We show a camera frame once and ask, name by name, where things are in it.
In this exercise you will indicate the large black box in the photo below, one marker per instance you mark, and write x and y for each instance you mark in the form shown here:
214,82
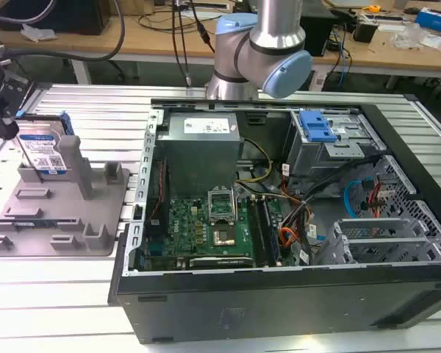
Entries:
51,16

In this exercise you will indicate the clear plastic packaging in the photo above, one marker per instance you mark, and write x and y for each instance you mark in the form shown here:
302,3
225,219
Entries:
408,36

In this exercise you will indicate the blue disk bay latch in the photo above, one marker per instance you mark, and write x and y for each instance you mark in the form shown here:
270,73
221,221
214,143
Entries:
316,127

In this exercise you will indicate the black open PC case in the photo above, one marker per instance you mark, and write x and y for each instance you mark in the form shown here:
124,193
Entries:
264,305

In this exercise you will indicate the green motherboard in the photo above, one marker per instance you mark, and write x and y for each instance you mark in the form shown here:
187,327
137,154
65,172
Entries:
191,228

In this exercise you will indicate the grey power supply unit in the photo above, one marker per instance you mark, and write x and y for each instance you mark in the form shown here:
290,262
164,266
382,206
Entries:
198,154

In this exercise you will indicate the small black box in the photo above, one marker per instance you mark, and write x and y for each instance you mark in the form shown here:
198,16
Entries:
364,31

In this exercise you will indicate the wooden desk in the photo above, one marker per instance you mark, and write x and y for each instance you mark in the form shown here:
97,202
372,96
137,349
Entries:
150,40

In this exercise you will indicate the dark RAM stick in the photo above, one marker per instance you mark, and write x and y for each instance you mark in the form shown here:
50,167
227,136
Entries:
33,221

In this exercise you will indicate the CPU socket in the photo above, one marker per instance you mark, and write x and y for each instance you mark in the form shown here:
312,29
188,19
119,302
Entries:
223,237

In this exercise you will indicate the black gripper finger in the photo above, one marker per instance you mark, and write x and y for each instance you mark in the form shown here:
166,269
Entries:
7,128

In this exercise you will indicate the black RAM slot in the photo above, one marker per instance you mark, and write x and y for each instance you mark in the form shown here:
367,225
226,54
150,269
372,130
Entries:
271,231
258,231

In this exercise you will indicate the silver expansion slot cover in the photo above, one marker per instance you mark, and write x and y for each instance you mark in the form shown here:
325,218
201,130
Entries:
386,243
371,223

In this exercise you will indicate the grey metal drive cage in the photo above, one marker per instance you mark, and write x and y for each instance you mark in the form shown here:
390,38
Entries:
327,154

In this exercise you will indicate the blue cardboard box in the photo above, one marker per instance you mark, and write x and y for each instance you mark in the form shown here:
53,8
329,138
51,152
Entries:
435,16

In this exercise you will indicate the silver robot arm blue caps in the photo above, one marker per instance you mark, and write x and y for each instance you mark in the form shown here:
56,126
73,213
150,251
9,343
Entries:
242,48

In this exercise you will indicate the grey parts rack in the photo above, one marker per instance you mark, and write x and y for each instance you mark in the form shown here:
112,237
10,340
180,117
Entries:
59,206

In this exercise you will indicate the white plastic wrap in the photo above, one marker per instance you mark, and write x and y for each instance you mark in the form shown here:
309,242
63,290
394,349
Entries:
38,32

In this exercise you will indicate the hard disk in blue carrier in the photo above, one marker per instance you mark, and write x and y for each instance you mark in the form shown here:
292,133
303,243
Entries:
40,150

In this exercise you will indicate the black graphics card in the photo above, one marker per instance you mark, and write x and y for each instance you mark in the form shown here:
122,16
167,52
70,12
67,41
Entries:
220,262

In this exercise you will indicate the black computer tower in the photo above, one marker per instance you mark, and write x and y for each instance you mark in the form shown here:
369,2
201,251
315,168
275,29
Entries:
316,31

